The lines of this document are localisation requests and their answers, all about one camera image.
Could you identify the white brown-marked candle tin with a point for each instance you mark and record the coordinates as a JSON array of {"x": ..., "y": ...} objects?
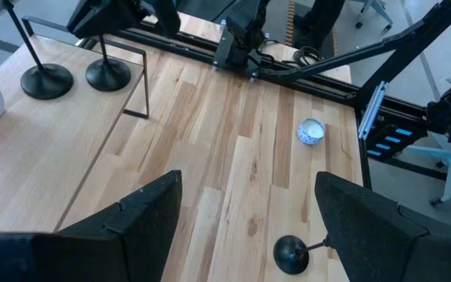
[{"x": 311, "y": 132}]

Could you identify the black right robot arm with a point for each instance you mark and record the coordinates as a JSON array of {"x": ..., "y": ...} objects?
[{"x": 241, "y": 35}]

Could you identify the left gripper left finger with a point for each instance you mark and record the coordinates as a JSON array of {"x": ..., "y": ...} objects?
[{"x": 92, "y": 250}]

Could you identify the black suction cup mount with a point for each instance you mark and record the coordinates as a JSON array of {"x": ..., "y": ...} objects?
[{"x": 290, "y": 255}]

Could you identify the black metal candlestick holder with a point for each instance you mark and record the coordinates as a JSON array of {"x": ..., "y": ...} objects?
[
  {"x": 108, "y": 75},
  {"x": 47, "y": 82}
]

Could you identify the white bracket plate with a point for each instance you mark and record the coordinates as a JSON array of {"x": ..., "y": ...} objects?
[{"x": 372, "y": 109}]

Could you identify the wooden riser shelf black legs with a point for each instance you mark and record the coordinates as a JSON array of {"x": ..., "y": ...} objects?
[{"x": 33, "y": 156}]

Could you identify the person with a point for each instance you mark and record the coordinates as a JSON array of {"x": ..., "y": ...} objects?
[{"x": 319, "y": 19}]

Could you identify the black box with blue lights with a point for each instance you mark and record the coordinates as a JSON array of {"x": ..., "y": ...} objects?
[{"x": 394, "y": 143}]

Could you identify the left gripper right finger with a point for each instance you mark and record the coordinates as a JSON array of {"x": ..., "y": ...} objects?
[{"x": 386, "y": 243}]

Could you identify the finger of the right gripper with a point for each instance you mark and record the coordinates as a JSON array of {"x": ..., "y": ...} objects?
[
  {"x": 167, "y": 17},
  {"x": 108, "y": 17}
]

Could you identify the black aluminium table frame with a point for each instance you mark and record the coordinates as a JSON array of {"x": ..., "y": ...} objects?
[{"x": 401, "y": 58}]

